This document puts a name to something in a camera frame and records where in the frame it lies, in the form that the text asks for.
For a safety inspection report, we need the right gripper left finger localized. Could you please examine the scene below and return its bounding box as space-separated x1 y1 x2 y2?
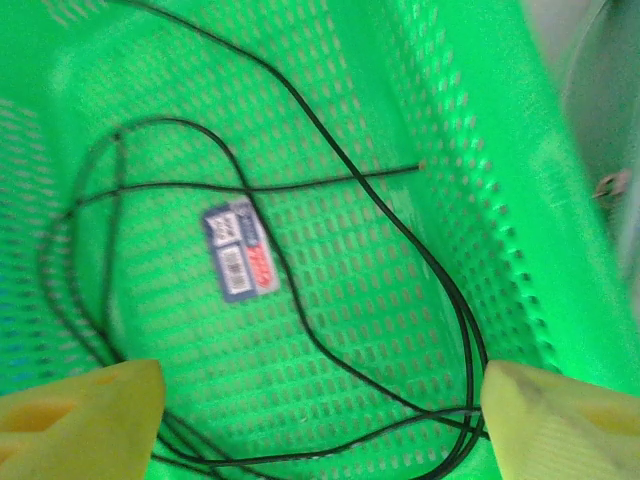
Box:
0 358 166 480

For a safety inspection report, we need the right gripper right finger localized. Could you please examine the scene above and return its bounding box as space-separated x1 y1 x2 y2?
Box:
482 359 640 480

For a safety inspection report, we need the bundle of red-black wires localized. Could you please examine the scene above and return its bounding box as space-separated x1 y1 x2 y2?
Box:
119 0 494 480

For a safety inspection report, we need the barcode sticker label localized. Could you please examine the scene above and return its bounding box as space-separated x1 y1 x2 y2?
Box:
201 197 279 305

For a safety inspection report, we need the bright green plastic basket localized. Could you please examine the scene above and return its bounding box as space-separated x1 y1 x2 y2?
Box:
0 0 636 480

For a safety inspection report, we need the pale green lidded box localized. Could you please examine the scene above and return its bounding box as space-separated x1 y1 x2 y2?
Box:
519 0 640 301

